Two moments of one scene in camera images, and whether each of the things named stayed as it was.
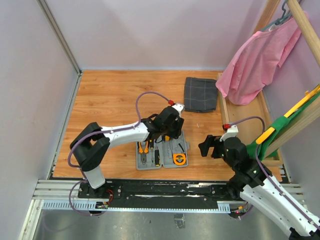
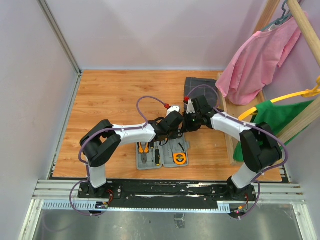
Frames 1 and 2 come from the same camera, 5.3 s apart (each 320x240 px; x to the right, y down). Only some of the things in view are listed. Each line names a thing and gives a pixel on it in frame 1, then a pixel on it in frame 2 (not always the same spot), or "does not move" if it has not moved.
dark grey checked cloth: x=200 y=94 does not move
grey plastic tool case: x=155 y=154 does not move
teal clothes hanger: x=281 y=20 does not move
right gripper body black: x=229 y=161 -> x=192 y=121
